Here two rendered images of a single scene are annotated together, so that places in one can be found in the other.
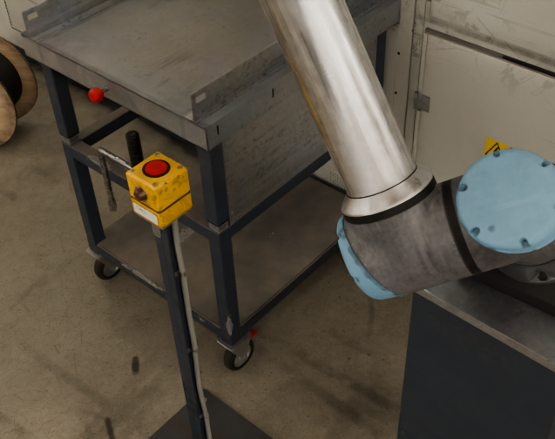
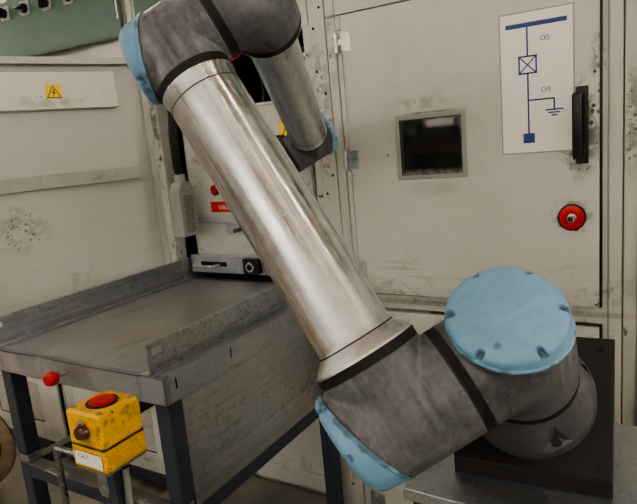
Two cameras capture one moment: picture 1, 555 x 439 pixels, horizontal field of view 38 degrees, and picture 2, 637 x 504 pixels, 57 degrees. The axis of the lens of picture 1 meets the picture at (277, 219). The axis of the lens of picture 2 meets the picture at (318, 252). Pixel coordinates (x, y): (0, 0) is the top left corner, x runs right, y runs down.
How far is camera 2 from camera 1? 0.57 m
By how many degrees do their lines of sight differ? 33
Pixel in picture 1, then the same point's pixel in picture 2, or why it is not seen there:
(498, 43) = (424, 301)
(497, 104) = not seen: hidden behind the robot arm
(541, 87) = not seen: hidden behind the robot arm
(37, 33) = (0, 343)
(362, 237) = (347, 401)
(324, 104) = (281, 247)
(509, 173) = (496, 288)
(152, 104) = (108, 373)
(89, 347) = not seen: outside the picture
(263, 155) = (227, 424)
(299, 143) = (262, 415)
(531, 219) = (539, 324)
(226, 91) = (184, 348)
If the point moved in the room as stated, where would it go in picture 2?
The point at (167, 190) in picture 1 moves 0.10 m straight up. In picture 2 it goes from (114, 421) to (104, 359)
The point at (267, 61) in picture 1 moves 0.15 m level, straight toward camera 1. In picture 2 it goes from (222, 324) to (226, 345)
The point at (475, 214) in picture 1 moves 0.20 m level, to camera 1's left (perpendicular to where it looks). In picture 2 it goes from (473, 336) to (310, 363)
